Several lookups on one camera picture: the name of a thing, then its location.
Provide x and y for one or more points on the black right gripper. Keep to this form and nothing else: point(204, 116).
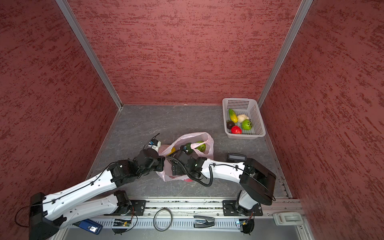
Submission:
point(176, 169)

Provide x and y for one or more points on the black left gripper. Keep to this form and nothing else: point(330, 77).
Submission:
point(160, 160)

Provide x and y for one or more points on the yellow orange round fruit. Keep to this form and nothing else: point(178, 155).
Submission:
point(171, 151)

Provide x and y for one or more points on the small green kiwi half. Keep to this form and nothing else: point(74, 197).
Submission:
point(201, 147)

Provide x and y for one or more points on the pink printed plastic bag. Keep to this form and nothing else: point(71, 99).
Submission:
point(166, 174)

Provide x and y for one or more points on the dark brown round fruit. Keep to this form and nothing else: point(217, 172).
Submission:
point(230, 125)

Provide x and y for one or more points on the red fruit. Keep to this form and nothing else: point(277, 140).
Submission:
point(236, 130)

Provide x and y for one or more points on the yellow green mango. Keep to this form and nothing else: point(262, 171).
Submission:
point(233, 116)

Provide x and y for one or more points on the pale yellow fruit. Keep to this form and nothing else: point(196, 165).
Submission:
point(242, 118)

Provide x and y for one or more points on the green spotted custard apple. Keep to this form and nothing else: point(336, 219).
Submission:
point(247, 125)

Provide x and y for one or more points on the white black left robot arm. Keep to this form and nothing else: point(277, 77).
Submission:
point(99, 195)

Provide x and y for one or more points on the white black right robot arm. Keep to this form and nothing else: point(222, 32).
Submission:
point(257, 181)

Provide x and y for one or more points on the black desk calculator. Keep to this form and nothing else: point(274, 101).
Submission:
point(236, 158)

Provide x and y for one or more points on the black stapler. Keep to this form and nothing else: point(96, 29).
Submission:
point(203, 222)

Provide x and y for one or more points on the left small circuit board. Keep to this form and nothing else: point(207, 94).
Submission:
point(122, 223)

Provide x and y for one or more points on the small circuit board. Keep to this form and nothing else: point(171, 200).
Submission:
point(246, 226)
point(122, 223)

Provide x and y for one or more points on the white perforated plastic basket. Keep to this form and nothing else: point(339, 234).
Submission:
point(248, 107)

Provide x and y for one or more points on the blue black box device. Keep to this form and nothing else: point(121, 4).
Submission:
point(89, 226)

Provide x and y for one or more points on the right small circuit board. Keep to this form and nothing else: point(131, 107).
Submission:
point(246, 226)

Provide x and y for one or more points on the grey plastic holder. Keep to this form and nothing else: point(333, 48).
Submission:
point(288, 219)

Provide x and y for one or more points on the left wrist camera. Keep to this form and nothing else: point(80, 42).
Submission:
point(154, 144)

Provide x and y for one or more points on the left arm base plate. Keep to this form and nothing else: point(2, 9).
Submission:
point(136, 207)

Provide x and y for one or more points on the aluminium front rail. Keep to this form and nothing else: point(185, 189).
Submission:
point(178, 214)

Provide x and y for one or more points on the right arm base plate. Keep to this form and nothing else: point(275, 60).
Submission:
point(232, 208)

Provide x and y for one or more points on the aluminium corner post left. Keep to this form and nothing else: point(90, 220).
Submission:
point(79, 33)

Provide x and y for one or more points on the aluminium corner post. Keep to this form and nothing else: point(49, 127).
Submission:
point(290, 37)
point(79, 33)

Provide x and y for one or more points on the aluminium corner post right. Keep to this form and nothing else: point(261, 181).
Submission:
point(290, 37)

